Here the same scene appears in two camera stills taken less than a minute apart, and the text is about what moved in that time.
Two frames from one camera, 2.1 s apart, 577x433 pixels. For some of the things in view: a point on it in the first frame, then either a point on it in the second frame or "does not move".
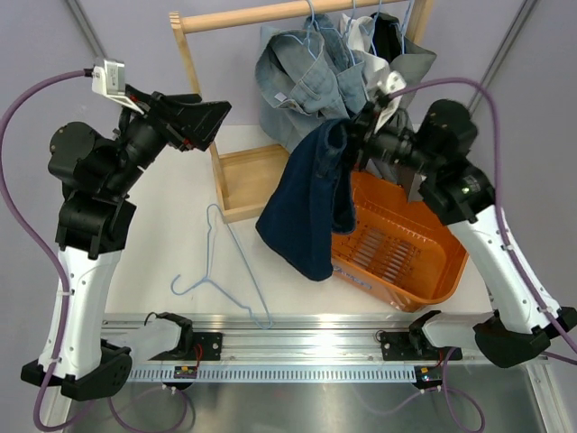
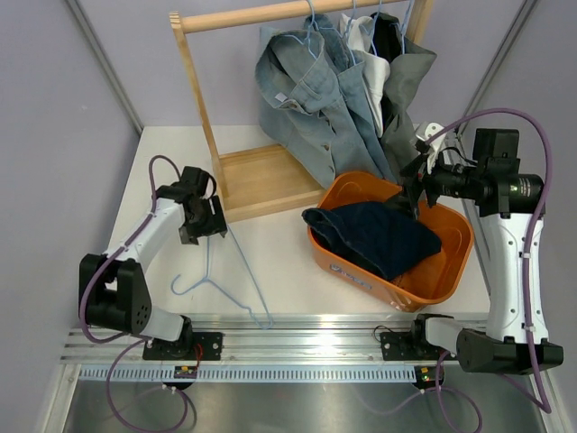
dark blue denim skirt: (310, 199) → (383, 238)
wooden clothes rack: (247, 179) does not move
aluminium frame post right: (526, 9) does not move
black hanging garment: (387, 36) does not move
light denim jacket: (300, 88) does not move
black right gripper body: (389, 147) → (444, 181)
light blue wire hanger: (207, 276) does not move
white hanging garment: (358, 32) does not move
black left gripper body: (169, 130) → (209, 221)
